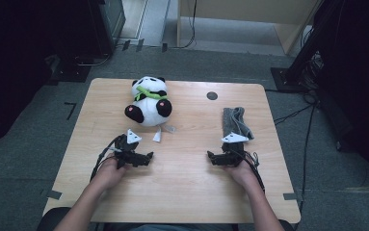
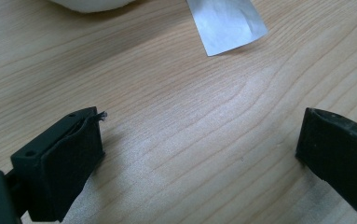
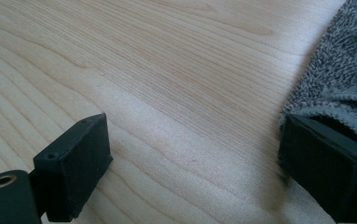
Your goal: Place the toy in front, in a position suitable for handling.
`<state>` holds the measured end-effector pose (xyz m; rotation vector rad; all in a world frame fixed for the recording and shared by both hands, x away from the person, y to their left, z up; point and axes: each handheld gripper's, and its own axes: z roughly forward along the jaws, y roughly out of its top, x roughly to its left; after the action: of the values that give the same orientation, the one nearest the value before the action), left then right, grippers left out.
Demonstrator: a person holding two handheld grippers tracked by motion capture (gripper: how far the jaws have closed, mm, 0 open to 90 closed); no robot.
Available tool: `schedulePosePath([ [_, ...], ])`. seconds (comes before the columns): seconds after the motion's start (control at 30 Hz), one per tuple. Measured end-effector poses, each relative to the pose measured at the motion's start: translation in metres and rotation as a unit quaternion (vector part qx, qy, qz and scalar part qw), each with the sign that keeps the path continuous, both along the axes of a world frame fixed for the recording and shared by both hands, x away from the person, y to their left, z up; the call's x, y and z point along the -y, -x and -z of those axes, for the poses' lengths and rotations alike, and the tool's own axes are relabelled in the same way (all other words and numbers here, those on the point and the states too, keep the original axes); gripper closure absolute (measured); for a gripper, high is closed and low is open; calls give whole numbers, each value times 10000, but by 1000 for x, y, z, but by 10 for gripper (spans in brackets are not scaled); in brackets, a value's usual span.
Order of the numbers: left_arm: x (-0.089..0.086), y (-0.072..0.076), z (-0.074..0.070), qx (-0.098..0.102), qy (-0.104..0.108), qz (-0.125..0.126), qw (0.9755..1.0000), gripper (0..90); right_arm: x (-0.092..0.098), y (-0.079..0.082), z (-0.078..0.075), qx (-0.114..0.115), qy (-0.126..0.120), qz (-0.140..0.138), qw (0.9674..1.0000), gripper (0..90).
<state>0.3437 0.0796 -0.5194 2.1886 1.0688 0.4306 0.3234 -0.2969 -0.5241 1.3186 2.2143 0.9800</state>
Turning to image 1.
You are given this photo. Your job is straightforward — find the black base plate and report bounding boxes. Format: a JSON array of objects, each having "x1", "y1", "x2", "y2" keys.
[{"x1": 48, "y1": 56, "x2": 92, "y2": 83}]

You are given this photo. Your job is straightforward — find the right hand-held gripper cable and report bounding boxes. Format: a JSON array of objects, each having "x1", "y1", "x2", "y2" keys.
[{"x1": 243, "y1": 148, "x2": 267, "y2": 194}]

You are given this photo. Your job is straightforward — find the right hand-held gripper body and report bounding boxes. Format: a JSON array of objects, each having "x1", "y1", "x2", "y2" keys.
[{"x1": 221, "y1": 131, "x2": 254, "y2": 168}]

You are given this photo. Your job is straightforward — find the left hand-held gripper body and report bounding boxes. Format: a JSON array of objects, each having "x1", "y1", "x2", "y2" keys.
[{"x1": 114, "y1": 128, "x2": 143, "y2": 169}]

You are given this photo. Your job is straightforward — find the black metal stand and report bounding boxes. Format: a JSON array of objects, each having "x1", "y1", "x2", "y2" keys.
[{"x1": 270, "y1": 0, "x2": 347, "y2": 94}]

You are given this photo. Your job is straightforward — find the dark equipment cabinet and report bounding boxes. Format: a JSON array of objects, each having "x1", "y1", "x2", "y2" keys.
[{"x1": 89, "y1": 0, "x2": 127, "y2": 58}]

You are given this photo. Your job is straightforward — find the hand-held gripper cable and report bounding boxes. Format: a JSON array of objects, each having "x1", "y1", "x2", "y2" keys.
[
  {"x1": 243, "y1": 148, "x2": 267, "y2": 194},
  {"x1": 90, "y1": 134, "x2": 122, "y2": 183}
]

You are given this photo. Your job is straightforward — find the black floor cable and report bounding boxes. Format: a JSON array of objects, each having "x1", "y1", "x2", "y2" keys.
[
  {"x1": 273, "y1": 103, "x2": 318, "y2": 126},
  {"x1": 300, "y1": 105, "x2": 317, "y2": 201}
]

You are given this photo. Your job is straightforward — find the grey towel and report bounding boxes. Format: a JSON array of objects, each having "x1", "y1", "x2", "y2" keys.
[{"x1": 222, "y1": 106, "x2": 255, "y2": 142}]

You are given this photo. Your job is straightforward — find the person's left hand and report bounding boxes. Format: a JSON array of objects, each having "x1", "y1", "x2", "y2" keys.
[{"x1": 91, "y1": 157, "x2": 131, "y2": 193}]

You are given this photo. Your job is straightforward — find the left hand-held gripper cable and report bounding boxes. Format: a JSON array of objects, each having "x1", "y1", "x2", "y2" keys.
[{"x1": 90, "y1": 134, "x2": 122, "y2": 183}]

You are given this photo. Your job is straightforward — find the black hanging cable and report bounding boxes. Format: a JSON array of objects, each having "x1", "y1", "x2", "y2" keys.
[{"x1": 169, "y1": 0, "x2": 199, "y2": 50}]

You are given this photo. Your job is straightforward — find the panda plush toy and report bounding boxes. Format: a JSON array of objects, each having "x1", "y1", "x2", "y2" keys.
[{"x1": 123, "y1": 75, "x2": 177, "y2": 143}]

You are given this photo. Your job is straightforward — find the person's right hand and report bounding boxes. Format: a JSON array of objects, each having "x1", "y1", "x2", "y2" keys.
[{"x1": 225, "y1": 160, "x2": 264, "y2": 192}]

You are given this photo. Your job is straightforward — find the black angled floor tape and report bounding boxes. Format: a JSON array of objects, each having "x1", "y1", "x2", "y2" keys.
[{"x1": 64, "y1": 101, "x2": 77, "y2": 121}]

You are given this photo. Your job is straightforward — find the light wooden cabinet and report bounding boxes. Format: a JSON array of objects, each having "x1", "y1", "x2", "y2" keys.
[{"x1": 176, "y1": 0, "x2": 322, "y2": 56}]

